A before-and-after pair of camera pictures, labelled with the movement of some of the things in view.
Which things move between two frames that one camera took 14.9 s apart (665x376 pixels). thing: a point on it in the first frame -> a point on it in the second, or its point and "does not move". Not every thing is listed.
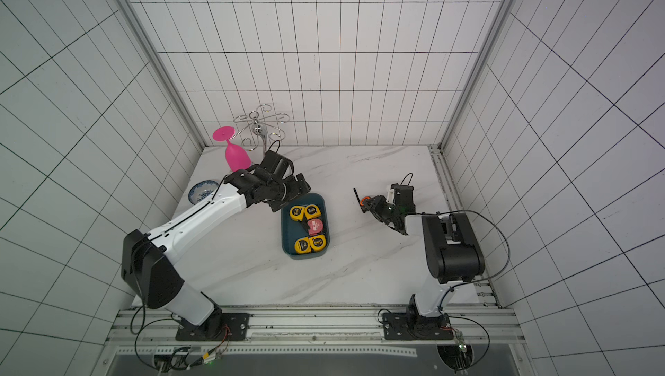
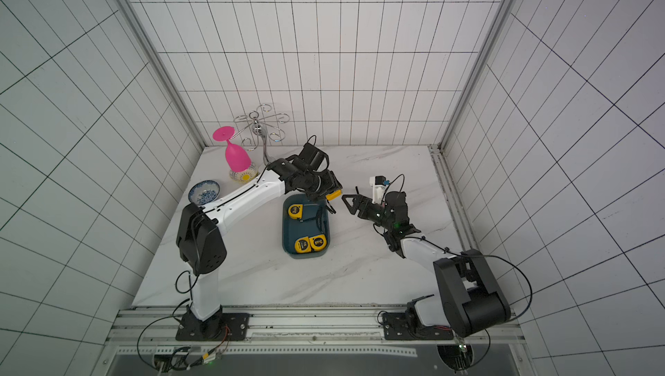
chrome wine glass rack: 264,126 does not move
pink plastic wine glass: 236,158 does not move
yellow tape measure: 312,211 -> 334,195
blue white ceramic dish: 200,190 does not move
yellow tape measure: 296,212 does not move
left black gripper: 295,191 -> 332,184
